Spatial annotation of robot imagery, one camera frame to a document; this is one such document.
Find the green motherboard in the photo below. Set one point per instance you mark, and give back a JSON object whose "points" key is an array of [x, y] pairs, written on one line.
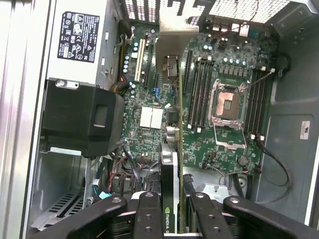
{"points": [[224, 149]]}

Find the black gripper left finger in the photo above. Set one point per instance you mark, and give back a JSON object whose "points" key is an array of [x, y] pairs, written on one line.
{"points": [[149, 219]]}

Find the grey power supply unit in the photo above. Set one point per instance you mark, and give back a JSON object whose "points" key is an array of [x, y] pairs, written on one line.
{"points": [[74, 72]]}

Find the open black PC case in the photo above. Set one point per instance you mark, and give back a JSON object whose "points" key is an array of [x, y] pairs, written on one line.
{"points": [[286, 161]]}

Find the white expansion slot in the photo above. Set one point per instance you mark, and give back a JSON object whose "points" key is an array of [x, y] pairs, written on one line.
{"points": [[140, 59]]}

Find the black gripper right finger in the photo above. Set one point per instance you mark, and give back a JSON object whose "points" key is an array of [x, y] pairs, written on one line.
{"points": [[211, 219]]}

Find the CPU socket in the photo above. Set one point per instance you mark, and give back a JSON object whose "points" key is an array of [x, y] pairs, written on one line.
{"points": [[225, 102]]}

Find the silver chipset heat sink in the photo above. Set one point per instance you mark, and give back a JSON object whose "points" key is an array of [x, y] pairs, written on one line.
{"points": [[150, 117]]}

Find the metal socket cover frame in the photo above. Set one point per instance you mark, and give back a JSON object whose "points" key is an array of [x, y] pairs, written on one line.
{"points": [[231, 146]]}

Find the silver vented metal bracket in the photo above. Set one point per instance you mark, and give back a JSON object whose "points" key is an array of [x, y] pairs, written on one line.
{"points": [[62, 209]]}

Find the black plastic fan shroud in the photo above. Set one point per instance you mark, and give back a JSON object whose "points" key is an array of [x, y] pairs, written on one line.
{"points": [[69, 119]]}

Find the black expansion slot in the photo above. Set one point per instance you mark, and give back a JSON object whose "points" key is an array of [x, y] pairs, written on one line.
{"points": [[148, 64]]}

